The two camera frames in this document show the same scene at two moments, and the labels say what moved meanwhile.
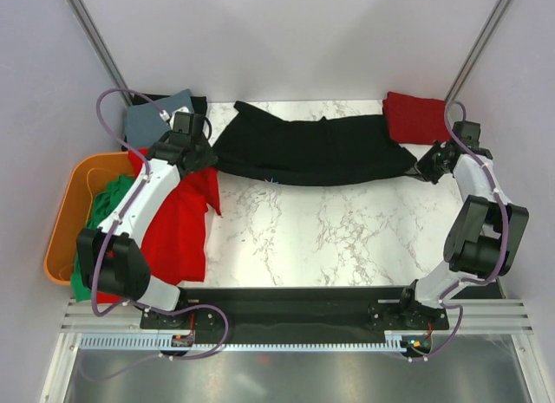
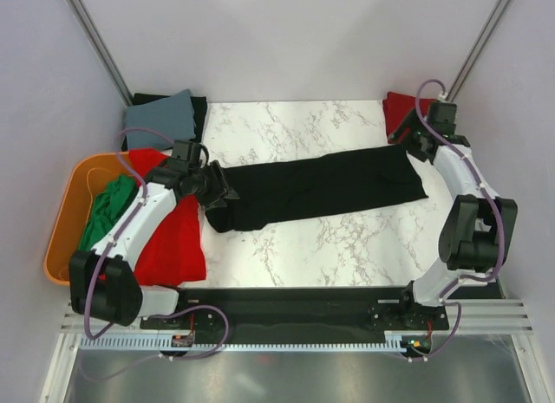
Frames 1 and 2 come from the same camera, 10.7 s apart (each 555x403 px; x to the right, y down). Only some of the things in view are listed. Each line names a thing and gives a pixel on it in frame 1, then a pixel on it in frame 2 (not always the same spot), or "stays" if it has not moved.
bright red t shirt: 174,244 stays
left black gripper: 209,159 → 220,190
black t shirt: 265,150 → 298,189
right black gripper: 421,167 → 407,122
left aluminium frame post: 82,17 stays
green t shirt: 107,199 stays
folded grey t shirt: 144,123 stays
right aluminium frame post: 499,6 stays
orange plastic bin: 88,174 stays
